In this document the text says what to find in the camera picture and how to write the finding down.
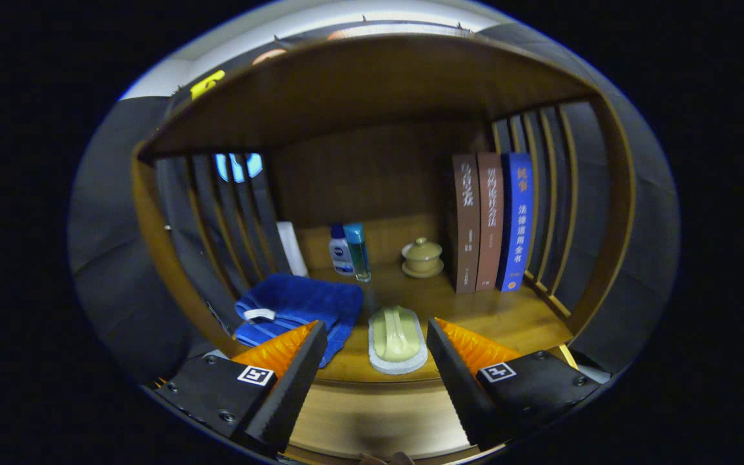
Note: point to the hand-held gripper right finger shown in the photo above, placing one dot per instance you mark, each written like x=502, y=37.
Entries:
x=456, y=381

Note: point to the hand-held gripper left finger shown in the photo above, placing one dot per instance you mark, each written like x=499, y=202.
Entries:
x=288, y=387

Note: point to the green scrub brush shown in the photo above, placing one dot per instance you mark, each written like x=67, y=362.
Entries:
x=396, y=339

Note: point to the wooden drawer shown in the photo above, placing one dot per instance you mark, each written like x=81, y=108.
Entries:
x=378, y=413

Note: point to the wooden countertop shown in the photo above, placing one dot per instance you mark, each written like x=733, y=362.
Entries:
x=488, y=316

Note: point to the wooden cabinet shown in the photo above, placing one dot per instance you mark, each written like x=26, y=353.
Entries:
x=372, y=174

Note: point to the blue towel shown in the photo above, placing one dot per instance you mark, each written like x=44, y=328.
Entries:
x=301, y=303

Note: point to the beige lidded teacup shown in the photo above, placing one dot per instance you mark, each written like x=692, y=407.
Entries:
x=422, y=258

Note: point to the white tube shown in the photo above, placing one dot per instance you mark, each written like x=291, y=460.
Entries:
x=291, y=248

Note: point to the white and blue lotion bottle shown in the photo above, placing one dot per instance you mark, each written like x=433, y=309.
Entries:
x=339, y=255

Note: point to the teal bottle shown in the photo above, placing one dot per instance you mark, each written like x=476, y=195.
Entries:
x=358, y=252

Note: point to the dark brown book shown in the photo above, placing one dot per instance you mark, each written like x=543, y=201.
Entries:
x=466, y=226

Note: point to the reddish brown book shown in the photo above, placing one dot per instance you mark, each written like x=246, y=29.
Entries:
x=490, y=226

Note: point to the blue book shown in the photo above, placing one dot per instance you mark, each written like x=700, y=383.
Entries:
x=517, y=223

